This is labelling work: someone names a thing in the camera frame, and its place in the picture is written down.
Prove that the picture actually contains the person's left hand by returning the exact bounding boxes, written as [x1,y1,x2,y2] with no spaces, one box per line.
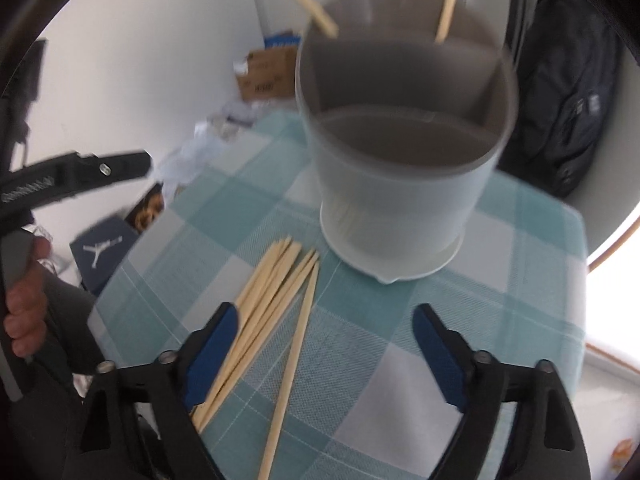
[4,236,52,358]

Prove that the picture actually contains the small blue box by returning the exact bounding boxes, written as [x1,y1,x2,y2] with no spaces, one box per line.
[263,31,301,51]

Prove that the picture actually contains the person's dark grey trousers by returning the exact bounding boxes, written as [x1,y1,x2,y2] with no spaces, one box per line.
[10,270,201,480]

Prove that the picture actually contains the dark box with gold pattern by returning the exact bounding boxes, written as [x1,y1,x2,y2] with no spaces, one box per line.
[124,182,166,233]

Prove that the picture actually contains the black backpack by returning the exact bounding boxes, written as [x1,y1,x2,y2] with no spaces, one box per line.
[497,0,623,200]

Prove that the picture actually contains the white crumpled plastic bags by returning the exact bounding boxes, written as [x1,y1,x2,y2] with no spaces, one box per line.
[152,101,273,201]

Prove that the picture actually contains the white grey utensil holder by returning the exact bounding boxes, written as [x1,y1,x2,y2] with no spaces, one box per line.
[294,0,518,283]

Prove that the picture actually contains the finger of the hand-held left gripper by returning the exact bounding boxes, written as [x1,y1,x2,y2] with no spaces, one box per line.
[57,149,152,201]

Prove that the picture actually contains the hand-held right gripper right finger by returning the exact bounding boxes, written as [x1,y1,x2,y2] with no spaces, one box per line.
[412,302,591,480]

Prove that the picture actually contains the brown cardboard box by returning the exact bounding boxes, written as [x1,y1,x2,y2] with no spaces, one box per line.
[235,46,301,103]

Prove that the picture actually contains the light wooden chopstick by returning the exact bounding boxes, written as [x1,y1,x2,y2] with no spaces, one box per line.
[434,0,466,44]
[281,0,339,39]

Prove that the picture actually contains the teal white checked tablecloth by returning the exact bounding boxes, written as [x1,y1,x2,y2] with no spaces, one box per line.
[92,110,587,480]

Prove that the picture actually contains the blue shoe box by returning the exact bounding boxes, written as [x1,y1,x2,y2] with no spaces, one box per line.
[69,215,138,296]

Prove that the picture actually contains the pile of wooden chopsticks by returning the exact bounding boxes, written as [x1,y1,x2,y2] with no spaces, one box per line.
[192,236,321,480]

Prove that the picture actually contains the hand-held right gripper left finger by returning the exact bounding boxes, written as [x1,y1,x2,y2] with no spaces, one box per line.
[80,301,241,480]

